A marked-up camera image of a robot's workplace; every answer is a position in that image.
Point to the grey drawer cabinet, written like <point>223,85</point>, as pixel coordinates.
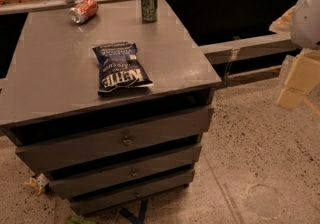
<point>51,90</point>

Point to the orange soda can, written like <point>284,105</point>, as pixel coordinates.
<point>83,11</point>

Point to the bottom grey drawer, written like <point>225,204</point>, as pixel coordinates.
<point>132,193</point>

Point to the middle grey drawer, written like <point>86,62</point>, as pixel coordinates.
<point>126,172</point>

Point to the green object on floor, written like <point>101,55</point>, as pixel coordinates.
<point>78,220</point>

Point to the green soda can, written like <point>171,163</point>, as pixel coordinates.
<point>149,10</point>

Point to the crumpled paper scrap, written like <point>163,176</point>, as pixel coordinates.
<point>38,182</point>

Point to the grey drawer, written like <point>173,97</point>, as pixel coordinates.
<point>43,157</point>
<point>126,172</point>
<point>132,193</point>

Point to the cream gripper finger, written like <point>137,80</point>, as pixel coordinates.
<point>303,75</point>
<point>282,24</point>

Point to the blue tape floor marker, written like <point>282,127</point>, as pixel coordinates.
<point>140,218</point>

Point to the blue Kettle chip bag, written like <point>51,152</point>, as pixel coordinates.
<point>119,67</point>

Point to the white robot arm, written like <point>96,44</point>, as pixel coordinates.
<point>302,21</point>

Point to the top grey drawer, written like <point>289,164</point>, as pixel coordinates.
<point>43,157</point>

